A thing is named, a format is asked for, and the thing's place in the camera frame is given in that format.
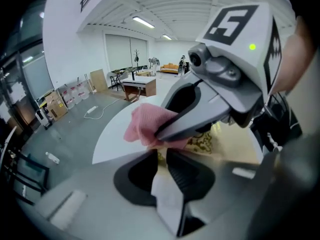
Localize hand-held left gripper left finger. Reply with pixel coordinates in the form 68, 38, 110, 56
34, 148, 176, 240

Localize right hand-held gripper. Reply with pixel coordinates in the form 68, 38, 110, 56
154, 2, 284, 144

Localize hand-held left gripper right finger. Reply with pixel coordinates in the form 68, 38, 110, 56
165, 148, 263, 238

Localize pink cloth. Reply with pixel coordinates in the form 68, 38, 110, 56
123, 103, 188, 150

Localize person's right forearm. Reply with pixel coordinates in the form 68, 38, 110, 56
271, 16, 320, 96

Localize orange sofa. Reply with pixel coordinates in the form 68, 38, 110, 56
159, 62, 181, 74

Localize brown wooden desk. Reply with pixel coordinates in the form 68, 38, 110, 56
121, 75, 157, 103

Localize black coat rack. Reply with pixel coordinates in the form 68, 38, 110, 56
132, 48, 141, 81

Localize grey shell chair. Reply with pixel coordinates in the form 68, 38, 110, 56
107, 70, 130, 92

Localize white power strip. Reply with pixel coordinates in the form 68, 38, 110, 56
83, 99, 120, 120

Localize white roller blinds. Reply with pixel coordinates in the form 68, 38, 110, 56
104, 33, 149, 72

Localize wooden board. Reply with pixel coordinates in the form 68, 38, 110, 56
89, 68, 109, 94

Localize white air purifier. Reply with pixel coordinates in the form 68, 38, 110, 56
34, 108, 53, 130

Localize clear water jug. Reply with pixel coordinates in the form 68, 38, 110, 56
77, 82, 90, 100
67, 83, 82, 102
61, 93, 76, 110

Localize brown cardboard box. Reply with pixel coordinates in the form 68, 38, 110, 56
44, 90, 69, 122

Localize black framed glass doors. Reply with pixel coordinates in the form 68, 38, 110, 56
0, 40, 55, 145

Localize black frame white desk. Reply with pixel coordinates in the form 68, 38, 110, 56
0, 125, 51, 207

